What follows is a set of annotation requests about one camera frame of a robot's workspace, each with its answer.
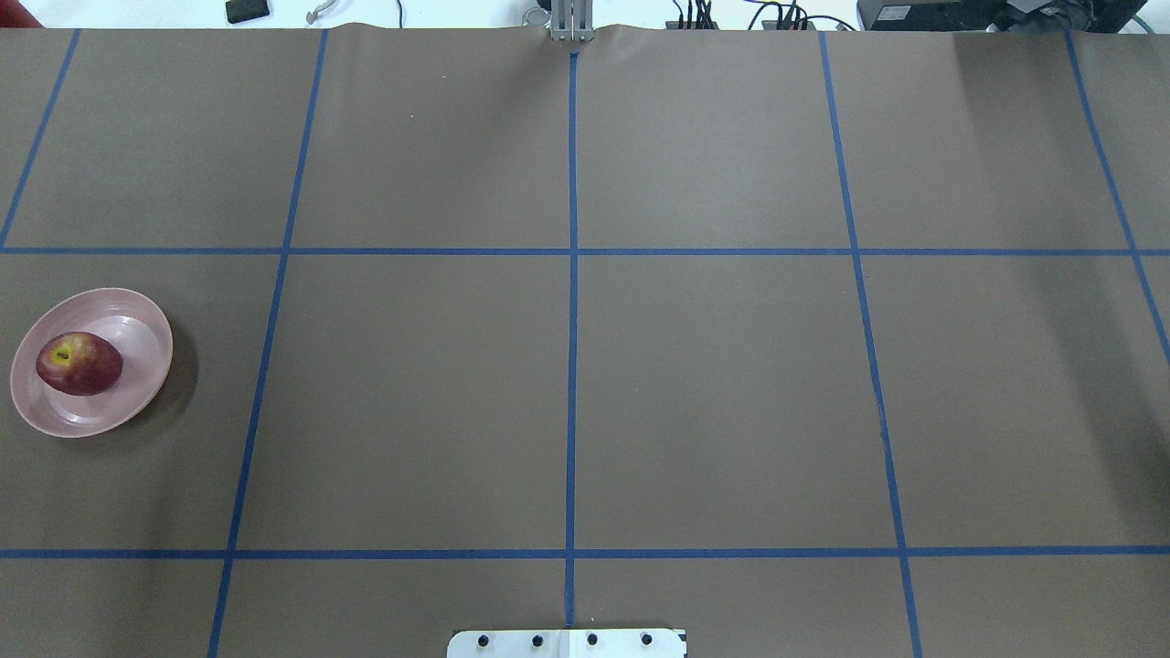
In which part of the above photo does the red apple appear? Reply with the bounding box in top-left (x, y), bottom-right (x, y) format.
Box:
top-left (35, 333), bottom-right (124, 397)

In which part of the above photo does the pink plastic plate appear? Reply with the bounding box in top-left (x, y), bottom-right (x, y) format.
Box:
top-left (9, 288), bottom-right (173, 439)

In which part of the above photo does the black equipment case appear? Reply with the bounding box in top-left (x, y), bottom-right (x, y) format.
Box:
top-left (856, 1), bottom-right (1145, 34)

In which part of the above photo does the small black box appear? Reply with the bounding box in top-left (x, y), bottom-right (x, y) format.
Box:
top-left (223, 0), bottom-right (271, 26)

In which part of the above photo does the grey metal camera post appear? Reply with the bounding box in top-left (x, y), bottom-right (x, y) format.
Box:
top-left (548, 0), bottom-right (596, 43)

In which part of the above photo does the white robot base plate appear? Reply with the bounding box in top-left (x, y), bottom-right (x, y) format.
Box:
top-left (446, 628), bottom-right (689, 657)

